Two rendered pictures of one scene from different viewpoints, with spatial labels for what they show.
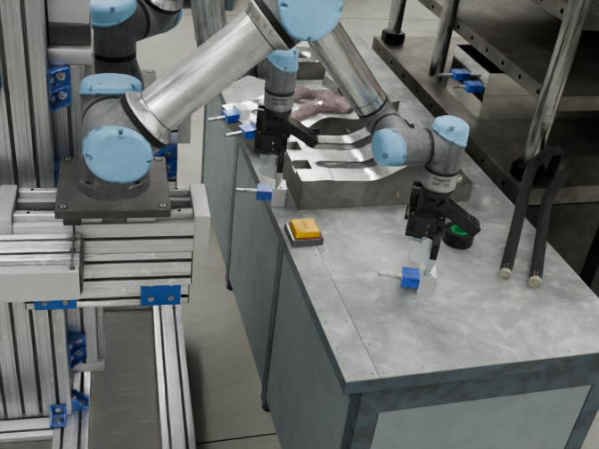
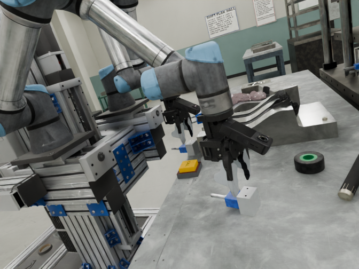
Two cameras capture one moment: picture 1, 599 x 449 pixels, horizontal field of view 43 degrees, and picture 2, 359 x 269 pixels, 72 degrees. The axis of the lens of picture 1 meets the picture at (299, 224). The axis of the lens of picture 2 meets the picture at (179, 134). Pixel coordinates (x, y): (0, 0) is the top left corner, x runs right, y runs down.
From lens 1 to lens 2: 1.28 m
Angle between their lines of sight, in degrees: 40
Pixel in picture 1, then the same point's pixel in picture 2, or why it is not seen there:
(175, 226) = (72, 166)
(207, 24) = (111, 55)
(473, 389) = not seen: outside the picture
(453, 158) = (204, 77)
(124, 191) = (40, 147)
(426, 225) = (217, 149)
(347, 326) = (160, 240)
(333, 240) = (208, 173)
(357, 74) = (135, 38)
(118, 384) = not seen: hidden behind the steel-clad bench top
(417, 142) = (166, 70)
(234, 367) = not seen: hidden behind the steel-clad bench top
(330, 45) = (106, 23)
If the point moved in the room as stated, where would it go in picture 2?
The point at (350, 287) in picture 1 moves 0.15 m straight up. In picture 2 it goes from (191, 206) to (177, 162)
